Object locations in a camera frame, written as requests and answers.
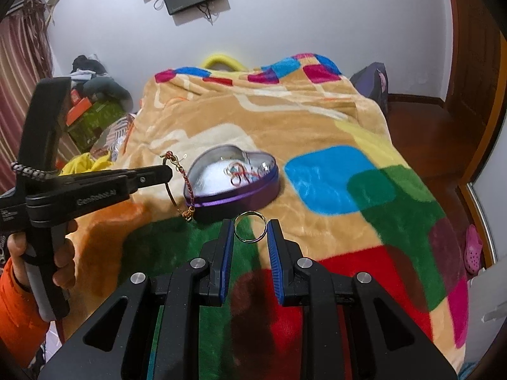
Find purple backpack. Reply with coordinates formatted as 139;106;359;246
350;62;389;113

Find white wardrobe door with hearts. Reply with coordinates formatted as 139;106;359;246
471;158;507;270

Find purple heart-shaped tin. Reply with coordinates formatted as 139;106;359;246
183;145;279;211

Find black monitor cables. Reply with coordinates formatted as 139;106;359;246
154;0;221;25

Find yellow foam loop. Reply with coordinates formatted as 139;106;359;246
203;51;246;73

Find person's left hand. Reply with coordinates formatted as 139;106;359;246
7;218;79;290

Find pink clog shoe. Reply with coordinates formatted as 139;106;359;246
464;224;485;275

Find pile of clothes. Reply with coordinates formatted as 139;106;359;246
70;54;133;108

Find colourful patchwork blanket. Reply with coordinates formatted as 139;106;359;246
65;53;470;380

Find striped patterned bag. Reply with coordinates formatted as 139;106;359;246
91;113;138;160

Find red braided bracelet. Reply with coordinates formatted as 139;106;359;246
160;150;196;220

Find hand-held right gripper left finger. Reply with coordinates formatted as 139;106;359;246
37;218;235;380

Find brown wooden door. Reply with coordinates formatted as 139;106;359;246
444;0;507;129

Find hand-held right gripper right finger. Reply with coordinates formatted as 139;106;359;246
266;218;472;380

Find green box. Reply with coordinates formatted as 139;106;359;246
67;101;126;153

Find orange box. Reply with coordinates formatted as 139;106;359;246
65;89;94;126

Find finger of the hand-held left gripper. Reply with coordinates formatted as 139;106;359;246
126;165;174;191

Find striped red curtain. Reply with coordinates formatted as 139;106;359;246
0;0;55;194

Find silver key ring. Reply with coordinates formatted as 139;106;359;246
234;211;267;243

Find yellow cloth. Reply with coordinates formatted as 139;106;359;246
59;152;115;175

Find black white braided cable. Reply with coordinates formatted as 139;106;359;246
11;161;60;180

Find colourful string bracelet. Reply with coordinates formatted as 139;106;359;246
224;161;264;186

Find white suitcase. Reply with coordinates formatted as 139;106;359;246
467;263;507;365

